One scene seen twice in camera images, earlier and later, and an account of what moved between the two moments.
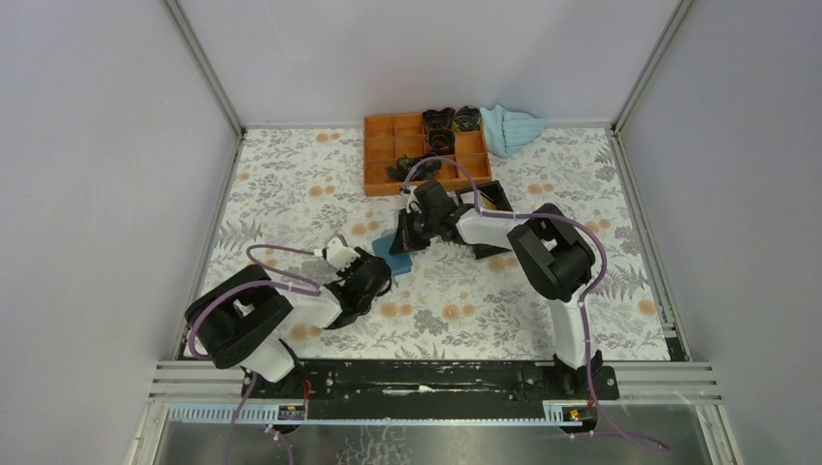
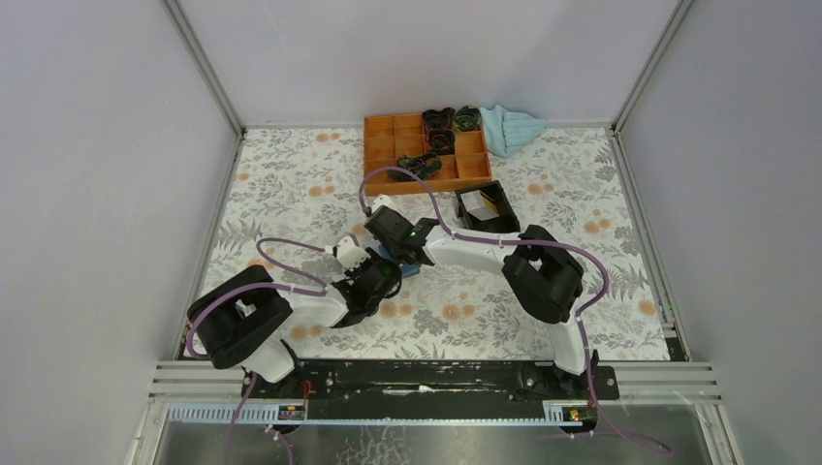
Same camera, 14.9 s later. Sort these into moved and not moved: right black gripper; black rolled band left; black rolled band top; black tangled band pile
Moved: right black gripper
Not moved: black tangled band pile; black rolled band top; black rolled band left
